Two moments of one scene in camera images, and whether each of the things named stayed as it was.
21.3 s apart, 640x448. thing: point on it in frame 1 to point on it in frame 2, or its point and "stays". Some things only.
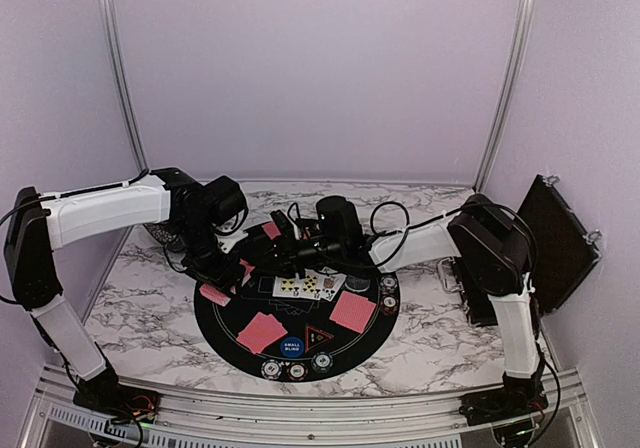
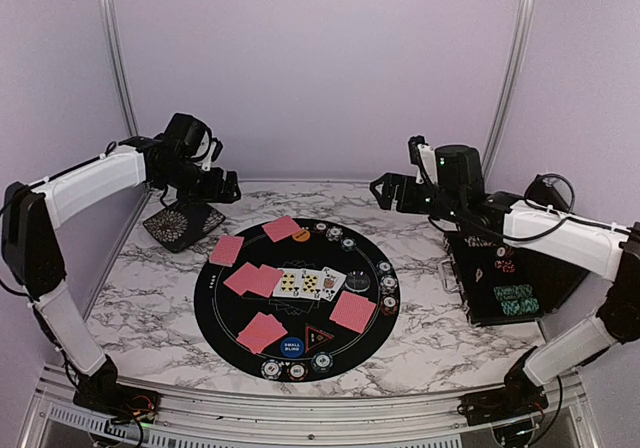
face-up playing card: (312, 285) stays
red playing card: (262, 330) stays
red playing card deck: (214, 295) to (226, 250)
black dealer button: (356, 284) stays
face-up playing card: (287, 286) stays
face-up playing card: (330, 285) stays
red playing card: (248, 269) to (265, 280)
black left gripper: (223, 274) to (212, 192)
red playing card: (262, 330) stays
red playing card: (353, 311) stays
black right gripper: (286, 250) to (392, 180)
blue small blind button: (292, 347) stays
